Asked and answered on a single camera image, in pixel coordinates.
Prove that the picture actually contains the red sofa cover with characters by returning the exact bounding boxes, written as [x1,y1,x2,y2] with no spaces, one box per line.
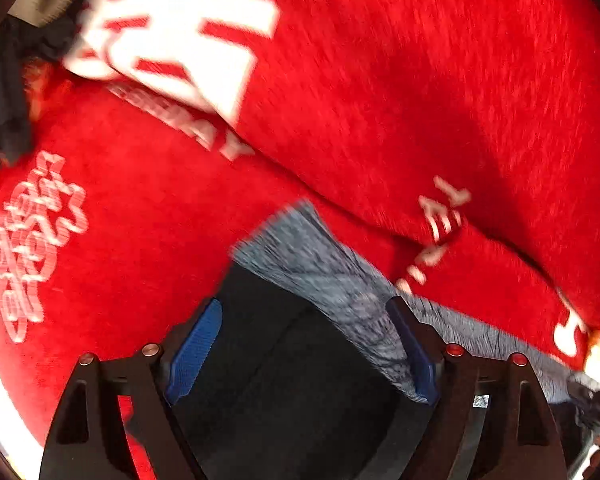
[0,0,600,479]

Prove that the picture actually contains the black pants with patterned stripe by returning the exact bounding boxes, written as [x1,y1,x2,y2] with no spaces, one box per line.
[172,199,600,480]

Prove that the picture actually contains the black crumpled garment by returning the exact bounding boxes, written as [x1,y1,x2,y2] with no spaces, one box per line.
[0,15,76,166]

